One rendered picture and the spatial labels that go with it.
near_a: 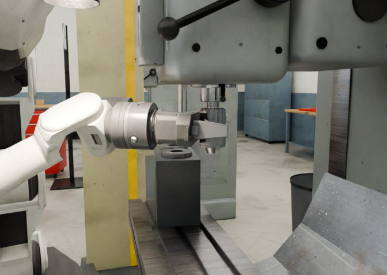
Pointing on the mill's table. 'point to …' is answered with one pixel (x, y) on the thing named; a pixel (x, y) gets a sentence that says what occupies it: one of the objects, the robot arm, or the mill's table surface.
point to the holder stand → (177, 186)
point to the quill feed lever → (271, 2)
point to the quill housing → (224, 38)
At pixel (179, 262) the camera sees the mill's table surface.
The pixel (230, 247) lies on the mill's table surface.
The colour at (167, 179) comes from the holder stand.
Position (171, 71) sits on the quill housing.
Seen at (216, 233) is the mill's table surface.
